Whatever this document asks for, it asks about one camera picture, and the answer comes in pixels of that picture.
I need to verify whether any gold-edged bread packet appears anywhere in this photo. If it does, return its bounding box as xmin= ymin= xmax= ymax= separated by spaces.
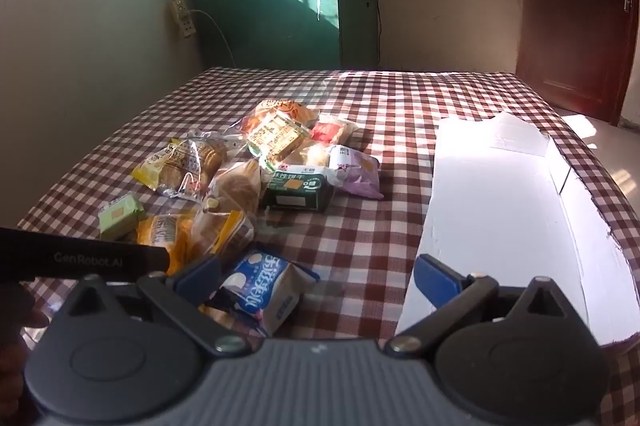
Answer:
xmin=205 ymin=159 xmax=263 ymax=214

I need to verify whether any dark green biscuit packet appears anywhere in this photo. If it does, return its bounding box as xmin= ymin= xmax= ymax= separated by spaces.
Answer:
xmin=262 ymin=166 xmax=336 ymax=212

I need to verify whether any blue white snack packet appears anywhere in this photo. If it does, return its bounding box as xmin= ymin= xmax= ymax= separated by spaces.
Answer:
xmin=202 ymin=249 xmax=321 ymax=337

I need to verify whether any light green biscuit packet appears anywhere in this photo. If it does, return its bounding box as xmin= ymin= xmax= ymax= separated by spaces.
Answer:
xmin=97 ymin=193 xmax=146 ymax=241

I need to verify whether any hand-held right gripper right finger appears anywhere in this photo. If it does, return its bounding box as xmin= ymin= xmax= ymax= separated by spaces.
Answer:
xmin=387 ymin=255 xmax=572 ymax=358

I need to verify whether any clear packet with yellow label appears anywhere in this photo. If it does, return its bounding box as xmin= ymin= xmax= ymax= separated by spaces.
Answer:
xmin=245 ymin=111 xmax=311 ymax=167

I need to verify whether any white cardboard box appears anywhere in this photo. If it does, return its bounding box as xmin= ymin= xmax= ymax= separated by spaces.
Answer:
xmin=395 ymin=111 xmax=633 ymax=349

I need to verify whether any red white snack packet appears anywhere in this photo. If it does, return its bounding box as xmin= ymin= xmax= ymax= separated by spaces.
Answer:
xmin=309 ymin=113 xmax=360 ymax=147

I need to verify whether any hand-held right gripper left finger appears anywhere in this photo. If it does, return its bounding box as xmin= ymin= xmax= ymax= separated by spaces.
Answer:
xmin=64 ymin=255 xmax=251 ymax=357

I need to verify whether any pale bread packet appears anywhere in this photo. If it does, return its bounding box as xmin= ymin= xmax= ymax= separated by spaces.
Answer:
xmin=285 ymin=141 xmax=333 ymax=169

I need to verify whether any brown wooden door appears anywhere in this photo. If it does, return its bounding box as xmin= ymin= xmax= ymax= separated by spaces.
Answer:
xmin=515 ymin=0 xmax=640 ymax=127

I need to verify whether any yellow cake packet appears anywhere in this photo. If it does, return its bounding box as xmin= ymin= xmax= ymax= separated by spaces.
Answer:
xmin=135 ymin=213 xmax=198 ymax=274

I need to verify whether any orange bread packet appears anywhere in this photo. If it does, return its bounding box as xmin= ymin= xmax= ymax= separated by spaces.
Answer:
xmin=240 ymin=99 xmax=321 ymax=132

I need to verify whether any white power strip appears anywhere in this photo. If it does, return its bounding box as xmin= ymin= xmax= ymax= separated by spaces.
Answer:
xmin=171 ymin=0 xmax=196 ymax=38

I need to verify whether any purple snack packet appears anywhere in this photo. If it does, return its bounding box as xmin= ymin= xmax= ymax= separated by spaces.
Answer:
xmin=327 ymin=145 xmax=385 ymax=200

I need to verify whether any clear round cookie packet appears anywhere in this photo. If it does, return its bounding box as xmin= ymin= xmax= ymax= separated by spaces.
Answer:
xmin=187 ymin=129 xmax=246 ymax=172
xmin=131 ymin=139 xmax=221 ymax=202

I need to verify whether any person's left hand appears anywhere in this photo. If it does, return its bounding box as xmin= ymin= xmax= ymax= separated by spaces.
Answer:
xmin=0 ymin=280 xmax=51 ymax=412

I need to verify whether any brown white gold-edged packet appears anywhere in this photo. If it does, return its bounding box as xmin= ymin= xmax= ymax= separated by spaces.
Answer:
xmin=192 ymin=209 xmax=256 ymax=269

